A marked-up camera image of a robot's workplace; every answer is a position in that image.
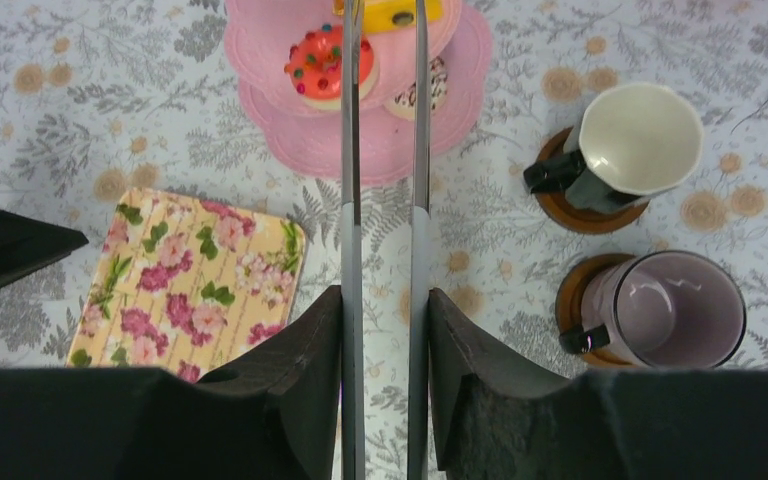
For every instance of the red donut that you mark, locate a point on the red donut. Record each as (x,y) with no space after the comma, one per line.
(314,67)

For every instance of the brown wooden saucer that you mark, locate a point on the brown wooden saucer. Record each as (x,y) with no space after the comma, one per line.
(569,300)
(586,222)

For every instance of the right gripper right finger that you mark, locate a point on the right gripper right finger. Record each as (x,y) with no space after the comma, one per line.
(485,397)

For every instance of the yellow roll cake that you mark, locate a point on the yellow roll cake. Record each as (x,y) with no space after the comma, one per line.
(390,15)

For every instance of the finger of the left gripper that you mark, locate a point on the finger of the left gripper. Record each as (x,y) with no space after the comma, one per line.
(28,245)

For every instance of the black mug white inside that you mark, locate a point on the black mug white inside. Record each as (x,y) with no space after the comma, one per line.
(634,142)

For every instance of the chocolate drizzle donut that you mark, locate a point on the chocolate drizzle donut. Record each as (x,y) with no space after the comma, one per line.
(403,105)

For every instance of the floral tablecloth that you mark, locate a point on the floral tablecloth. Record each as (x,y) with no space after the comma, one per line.
(97,97)

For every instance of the floral dessert tray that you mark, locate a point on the floral dessert tray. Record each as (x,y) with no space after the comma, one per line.
(187,285)

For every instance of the metal tongs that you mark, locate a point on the metal tongs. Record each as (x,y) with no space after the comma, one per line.
(352,397)

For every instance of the purple mug black handle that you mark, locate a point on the purple mug black handle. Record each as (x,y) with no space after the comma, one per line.
(668,309)

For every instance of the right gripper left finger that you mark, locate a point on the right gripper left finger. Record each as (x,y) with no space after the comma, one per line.
(275,412)

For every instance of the pink three-tier cake stand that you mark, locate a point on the pink three-tier cake stand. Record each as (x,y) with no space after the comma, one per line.
(261,38)

